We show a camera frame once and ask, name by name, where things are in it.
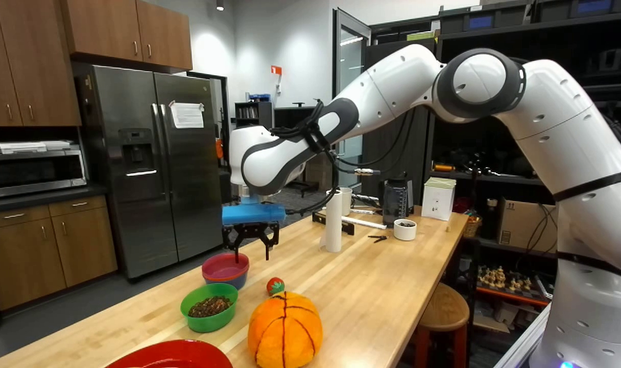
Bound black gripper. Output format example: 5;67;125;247
223;223;285;265

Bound pink plastic bowl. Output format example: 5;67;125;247
201;252;252;283

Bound blue plastic bowl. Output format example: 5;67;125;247
204;273;250;292

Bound red toy strawberry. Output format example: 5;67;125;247
266;277;288;300

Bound brown bits in bowl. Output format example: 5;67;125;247
187;297;234;322

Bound green plastic bowl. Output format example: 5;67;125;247
178;283;241;335

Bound orange plush pumpkin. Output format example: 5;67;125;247
246;291;326;368

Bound stainless steel refrigerator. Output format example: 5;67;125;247
74;64;228;283

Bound white tube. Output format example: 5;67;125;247
349;215;389;233

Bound dark bookshelf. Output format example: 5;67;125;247
234;99;276;134

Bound black tv monitor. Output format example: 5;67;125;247
273;105;326;140

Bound white paper sheet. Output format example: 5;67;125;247
168;101;207;132

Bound red plastic plate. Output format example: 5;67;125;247
107;340;236;368

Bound white round cup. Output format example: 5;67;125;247
392;216;419;243

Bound white cardboard box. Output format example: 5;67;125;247
419;175;457;223

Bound wooden base cabinet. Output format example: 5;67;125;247
0;195;121;316

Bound round wooden stool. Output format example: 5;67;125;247
412;283;472;368

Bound glass door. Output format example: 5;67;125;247
329;7;373;193

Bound silver microwave oven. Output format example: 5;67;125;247
0;145;90;205

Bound dark shelving unit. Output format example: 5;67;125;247
363;0;621;323

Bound brown cardboard box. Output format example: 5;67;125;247
498;199;562;255

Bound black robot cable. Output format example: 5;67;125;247
300;101;383;220

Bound short wooden wall cabinet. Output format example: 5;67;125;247
60;0;194;74

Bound tall wooden wall cabinet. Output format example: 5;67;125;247
0;0;83;132

